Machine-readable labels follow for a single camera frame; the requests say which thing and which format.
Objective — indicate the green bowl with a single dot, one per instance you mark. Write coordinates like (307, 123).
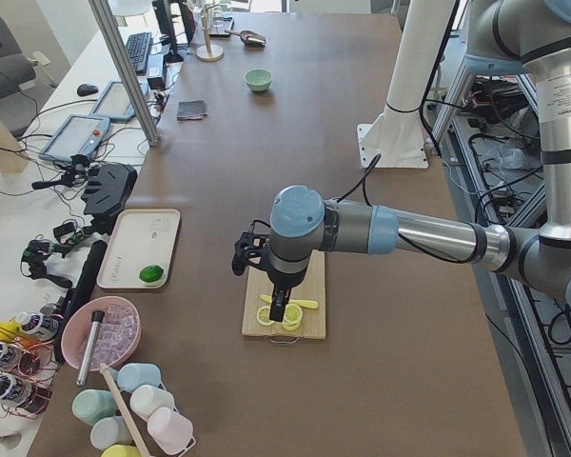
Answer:
(258, 80)

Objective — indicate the bamboo cutting board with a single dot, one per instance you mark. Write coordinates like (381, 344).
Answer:
(312, 325)

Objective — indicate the black angular device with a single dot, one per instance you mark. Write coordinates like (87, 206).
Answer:
(107, 190)

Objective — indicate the black long bar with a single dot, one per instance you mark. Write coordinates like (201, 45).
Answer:
(80, 295)

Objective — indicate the grey folded cloth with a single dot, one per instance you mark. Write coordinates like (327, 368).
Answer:
(191, 110)

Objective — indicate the steel black-tipped muddler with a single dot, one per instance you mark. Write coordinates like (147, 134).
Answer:
(97, 318)

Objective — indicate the far teach pendant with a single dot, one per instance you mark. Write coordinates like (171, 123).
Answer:
(114, 103)

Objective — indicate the teach pendant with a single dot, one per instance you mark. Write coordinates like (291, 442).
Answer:
(78, 135)
(114, 103)

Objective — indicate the black computer mouse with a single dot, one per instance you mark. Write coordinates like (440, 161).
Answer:
(86, 90)

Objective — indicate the aluminium frame post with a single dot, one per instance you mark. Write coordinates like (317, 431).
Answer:
(108, 26)

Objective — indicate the yellow cup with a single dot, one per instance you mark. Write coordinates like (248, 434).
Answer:
(121, 451)

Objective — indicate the cream rabbit tray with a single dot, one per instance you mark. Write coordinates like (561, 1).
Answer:
(141, 237)

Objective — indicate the white cup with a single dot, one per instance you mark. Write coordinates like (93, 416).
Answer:
(146, 399)

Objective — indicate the copper wire bottle rack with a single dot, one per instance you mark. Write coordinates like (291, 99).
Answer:
(27, 371)

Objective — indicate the black keyboard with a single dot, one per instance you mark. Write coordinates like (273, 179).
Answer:
(138, 46)

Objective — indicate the pink cup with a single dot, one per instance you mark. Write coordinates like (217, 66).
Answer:
(171, 431)

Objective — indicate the blue cup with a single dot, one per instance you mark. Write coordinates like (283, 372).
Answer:
(133, 375)

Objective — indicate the green lime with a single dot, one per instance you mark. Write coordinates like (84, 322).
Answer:
(151, 274)

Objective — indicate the lemon slice single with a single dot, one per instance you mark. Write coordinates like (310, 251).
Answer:
(263, 316)

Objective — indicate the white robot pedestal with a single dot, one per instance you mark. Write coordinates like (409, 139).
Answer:
(396, 135)

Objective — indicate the grey-blue cup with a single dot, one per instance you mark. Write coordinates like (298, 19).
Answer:
(110, 431)

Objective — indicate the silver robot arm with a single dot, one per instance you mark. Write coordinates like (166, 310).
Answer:
(536, 34)

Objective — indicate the yellow plastic knife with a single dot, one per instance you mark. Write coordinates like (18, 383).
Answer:
(311, 304)

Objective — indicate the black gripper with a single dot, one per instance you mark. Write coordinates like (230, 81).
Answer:
(285, 277)

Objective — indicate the wooden mug tree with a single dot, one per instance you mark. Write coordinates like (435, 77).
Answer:
(208, 52)

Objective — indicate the near teach pendant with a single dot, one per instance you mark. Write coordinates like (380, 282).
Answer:
(78, 135)

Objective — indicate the metal scoop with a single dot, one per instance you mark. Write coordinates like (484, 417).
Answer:
(249, 38)

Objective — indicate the stacked lemon slices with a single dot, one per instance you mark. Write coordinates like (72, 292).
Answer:
(293, 317)

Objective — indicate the pink ice bowl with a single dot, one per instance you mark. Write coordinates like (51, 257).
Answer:
(119, 333)

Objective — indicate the green cup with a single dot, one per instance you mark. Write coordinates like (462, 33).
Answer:
(92, 405)

